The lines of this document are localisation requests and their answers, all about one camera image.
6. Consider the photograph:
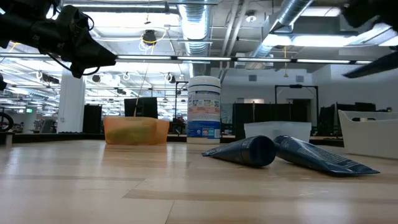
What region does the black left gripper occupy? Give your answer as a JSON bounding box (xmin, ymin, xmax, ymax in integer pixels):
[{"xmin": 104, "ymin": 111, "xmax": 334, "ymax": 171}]
[{"xmin": 57, "ymin": 4, "xmax": 118, "ymax": 68}]

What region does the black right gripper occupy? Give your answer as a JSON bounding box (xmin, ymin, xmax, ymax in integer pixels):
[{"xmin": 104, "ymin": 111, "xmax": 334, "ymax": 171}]
[{"xmin": 340, "ymin": 0, "xmax": 398, "ymax": 32}]

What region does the dark blue travel tube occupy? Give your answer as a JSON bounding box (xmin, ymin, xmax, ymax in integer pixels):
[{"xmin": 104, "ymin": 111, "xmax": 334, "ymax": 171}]
[
  {"xmin": 273, "ymin": 134, "xmax": 381, "ymax": 178},
  {"xmin": 201, "ymin": 134, "xmax": 277, "ymax": 169}
]

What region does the black ceiling device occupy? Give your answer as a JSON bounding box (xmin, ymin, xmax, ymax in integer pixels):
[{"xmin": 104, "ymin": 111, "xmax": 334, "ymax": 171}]
[{"xmin": 142, "ymin": 29, "xmax": 158, "ymax": 46}]

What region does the white pillar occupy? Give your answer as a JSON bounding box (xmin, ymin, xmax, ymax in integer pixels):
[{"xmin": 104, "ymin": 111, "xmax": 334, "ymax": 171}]
[{"xmin": 57, "ymin": 70, "xmax": 86, "ymax": 134}]

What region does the black cabinet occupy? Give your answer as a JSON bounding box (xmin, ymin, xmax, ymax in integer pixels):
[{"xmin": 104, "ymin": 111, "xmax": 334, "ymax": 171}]
[{"xmin": 82, "ymin": 104, "xmax": 103, "ymax": 135}]

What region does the black monitor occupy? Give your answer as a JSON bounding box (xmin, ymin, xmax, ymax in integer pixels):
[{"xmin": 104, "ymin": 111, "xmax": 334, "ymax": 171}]
[{"xmin": 124, "ymin": 97, "xmax": 159, "ymax": 119}]

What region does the orange plastic bin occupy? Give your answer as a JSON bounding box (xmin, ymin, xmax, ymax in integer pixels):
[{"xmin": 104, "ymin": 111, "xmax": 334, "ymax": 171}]
[{"xmin": 103, "ymin": 116, "xmax": 170, "ymax": 146}]

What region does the black wheel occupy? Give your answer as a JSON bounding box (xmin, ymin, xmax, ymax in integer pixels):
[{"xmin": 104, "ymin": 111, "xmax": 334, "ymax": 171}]
[{"xmin": 0, "ymin": 111, "xmax": 14, "ymax": 132}]

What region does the white wipes canister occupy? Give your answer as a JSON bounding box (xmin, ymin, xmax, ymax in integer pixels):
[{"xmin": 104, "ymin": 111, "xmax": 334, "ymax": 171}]
[{"xmin": 187, "ymin": 75, "xmax": 222, "ymax": 145}]

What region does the translucent plastic tub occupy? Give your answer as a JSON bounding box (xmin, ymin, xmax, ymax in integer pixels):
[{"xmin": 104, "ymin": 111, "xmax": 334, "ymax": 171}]
[{"xmin": 338, "ymin": 109, "xmax": 398, "ymax": 160}]

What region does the ceiling light strip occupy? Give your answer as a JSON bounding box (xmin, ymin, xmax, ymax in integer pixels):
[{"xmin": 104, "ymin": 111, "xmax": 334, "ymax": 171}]
[{"xmin": 115, "ymin": 55, "xmax": 374, "ymax": 65}]

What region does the black partition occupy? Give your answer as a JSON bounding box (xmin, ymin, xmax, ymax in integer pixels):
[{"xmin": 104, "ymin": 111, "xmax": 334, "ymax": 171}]
[{"xmin": 232, "ymin": 102, "xmax": 312, "ymax": 139}]

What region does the clear rectangular plastic container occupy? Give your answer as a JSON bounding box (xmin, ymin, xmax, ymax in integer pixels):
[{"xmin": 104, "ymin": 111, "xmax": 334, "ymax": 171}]
[{"xmin": 243, "ymin": 121, "xmax": 313, "ymax": 143}]

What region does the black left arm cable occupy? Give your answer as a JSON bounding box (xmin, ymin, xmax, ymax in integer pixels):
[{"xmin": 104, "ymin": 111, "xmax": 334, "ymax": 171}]
[{"xmin": 45, "ymin": 49, "xmax": 101, "ymax": 77}]

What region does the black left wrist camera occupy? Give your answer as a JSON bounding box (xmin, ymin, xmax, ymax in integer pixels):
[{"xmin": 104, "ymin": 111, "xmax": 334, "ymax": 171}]
[{"xmin": 70, "ymin": 60, "xmax": 86, "ymax": 80}]

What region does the silver slanted duct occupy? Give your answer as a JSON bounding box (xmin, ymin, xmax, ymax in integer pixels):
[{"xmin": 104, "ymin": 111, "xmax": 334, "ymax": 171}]
[{"xmin": 248, "ymin": 0, "xmax": 315, "ymax": 70}]

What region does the silver spiral duct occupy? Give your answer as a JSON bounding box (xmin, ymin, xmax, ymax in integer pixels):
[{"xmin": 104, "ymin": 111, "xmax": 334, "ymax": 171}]
[{"xmin": 177, "ymin": 0, "xmax": 213, "ymax": 77}]

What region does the black stand frame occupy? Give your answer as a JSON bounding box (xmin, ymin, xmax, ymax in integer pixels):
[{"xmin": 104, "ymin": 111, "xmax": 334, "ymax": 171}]
[{"xmin": 274, "ymin": 84, "xmax": 320, "ymax": 132}]

